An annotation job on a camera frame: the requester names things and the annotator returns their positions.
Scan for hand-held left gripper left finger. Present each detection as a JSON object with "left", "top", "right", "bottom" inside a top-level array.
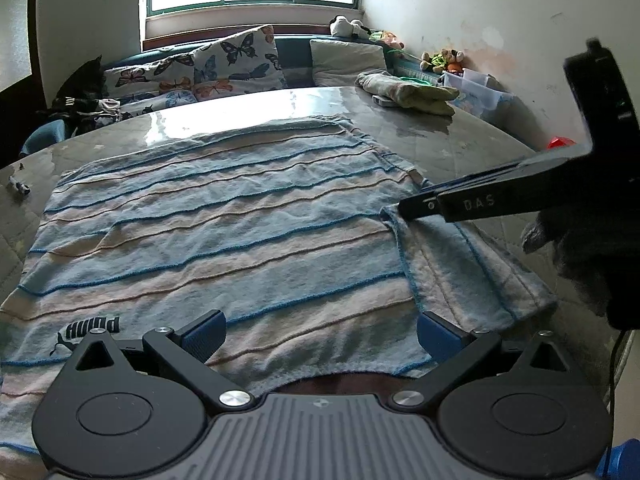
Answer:
[{"left": 75, "top": 309, "right": 253, "bottom": 407}]

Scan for person's right hand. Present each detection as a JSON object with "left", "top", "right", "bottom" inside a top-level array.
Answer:
[{"left": 521, "top": 205, "right": 616, "bottom": 316}]

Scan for brown plush toys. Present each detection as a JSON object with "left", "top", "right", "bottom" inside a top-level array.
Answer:
[{"left": 419, "top": 49, "right": 463, "bottom": 75}]

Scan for plain white pillow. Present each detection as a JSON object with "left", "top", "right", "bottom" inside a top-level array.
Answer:
[{"left": 309, "top": 38, "right": 388, "bottom": 88}]

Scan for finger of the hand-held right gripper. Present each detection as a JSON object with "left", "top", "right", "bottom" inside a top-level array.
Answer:
[
  {"left": 397, "top": 167, "right": 596, "bottom": 224},
  {"left": 421, "top": 146, "right": 594, "bottom": 195}
]

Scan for blue sofa bench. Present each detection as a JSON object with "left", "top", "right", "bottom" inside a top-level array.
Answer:
[{"left": 20, "top": 35, "right": 536, "bottom": 161}]

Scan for dark wooden door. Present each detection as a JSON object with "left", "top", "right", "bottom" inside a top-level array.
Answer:
[{"left": 0, "top": 0, "right": 43, "bottom": 168}]

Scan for black white plush toy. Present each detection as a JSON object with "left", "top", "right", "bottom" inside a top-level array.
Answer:
[{"left": 329, "top": 15, "right": 373, "bottom": 41}]

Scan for black clothing pile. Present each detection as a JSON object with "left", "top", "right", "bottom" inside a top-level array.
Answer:
[{"left": 37, "top": 56, "right": 123, "bottom": 131}]

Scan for blue striped towel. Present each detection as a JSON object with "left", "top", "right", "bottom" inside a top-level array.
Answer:
[{"left": 0, "top": 115, "right": 558, "bottom": 456}]

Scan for pink green plush toys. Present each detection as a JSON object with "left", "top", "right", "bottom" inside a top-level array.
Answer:
[{"left": 369, "top": 30, "right": 405, "bottom": 51}]

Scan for thin gripper cable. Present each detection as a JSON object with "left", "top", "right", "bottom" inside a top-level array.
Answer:
[{"left": 602, "top": 329, "right": 630, "bottom": 456}]

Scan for clear plastic storage box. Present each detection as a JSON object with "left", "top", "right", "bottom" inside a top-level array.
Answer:
[{"left": 440, "top": 70, "right": 515, "bottom": 123}]

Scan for long butterfly print pillow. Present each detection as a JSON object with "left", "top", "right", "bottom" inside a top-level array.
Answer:
[{"left": 102, "top": 52, "right": 198, "bottom": 111}]

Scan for tall butterfly print pillow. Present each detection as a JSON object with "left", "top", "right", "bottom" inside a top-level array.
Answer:
[{"left": 192, "top": 24, "right": 288, "bottom": 102}]

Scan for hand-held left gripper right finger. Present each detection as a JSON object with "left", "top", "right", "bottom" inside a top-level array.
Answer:
[{"left": 389, "top": 310, "right": 568, "bottom": 407}]

